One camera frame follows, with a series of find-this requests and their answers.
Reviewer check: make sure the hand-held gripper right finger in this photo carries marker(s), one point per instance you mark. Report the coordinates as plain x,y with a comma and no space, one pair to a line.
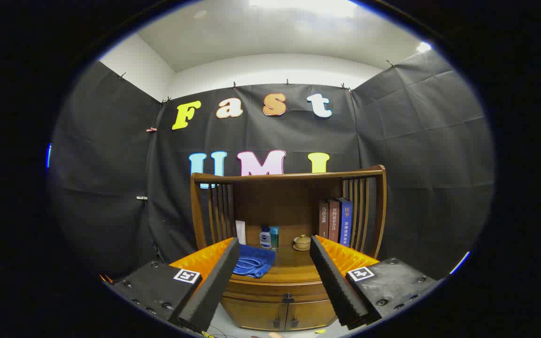
336,286

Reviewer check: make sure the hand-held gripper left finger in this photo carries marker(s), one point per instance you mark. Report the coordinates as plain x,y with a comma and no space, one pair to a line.
214,286

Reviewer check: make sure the wooden drawer with black knob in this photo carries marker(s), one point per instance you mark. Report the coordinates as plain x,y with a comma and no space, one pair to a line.
256,291

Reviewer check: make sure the wooden cabinet door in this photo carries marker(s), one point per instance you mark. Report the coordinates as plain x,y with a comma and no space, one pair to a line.
310,313
256,313

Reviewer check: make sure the wooden countertop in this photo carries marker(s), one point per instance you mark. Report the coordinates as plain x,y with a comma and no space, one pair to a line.
294,265

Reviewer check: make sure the brown wooden cabinet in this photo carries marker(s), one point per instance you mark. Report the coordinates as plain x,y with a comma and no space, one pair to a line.
275,202

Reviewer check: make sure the folded blue towel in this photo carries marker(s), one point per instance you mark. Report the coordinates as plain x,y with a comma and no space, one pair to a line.
256,260

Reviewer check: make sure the beige lidded teacup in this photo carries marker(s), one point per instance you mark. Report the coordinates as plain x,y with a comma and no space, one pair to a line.
302,242

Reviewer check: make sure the white tube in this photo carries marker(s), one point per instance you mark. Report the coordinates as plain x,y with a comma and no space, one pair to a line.
240,232

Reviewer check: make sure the blue book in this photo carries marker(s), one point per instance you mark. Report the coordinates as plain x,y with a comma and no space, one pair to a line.
346,223

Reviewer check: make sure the reddish brown book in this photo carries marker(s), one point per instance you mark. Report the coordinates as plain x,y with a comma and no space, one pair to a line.
334,220

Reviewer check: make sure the dark brown book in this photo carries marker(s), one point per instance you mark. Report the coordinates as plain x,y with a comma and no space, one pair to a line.
323,220

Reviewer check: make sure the white bottle with blue cap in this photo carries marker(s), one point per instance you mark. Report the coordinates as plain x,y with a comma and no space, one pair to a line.
264,239

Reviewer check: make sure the teal bottle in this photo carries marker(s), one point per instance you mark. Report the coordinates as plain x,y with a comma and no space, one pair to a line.
274,237

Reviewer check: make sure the black backdrop cloth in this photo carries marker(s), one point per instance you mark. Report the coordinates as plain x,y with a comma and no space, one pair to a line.
416,141

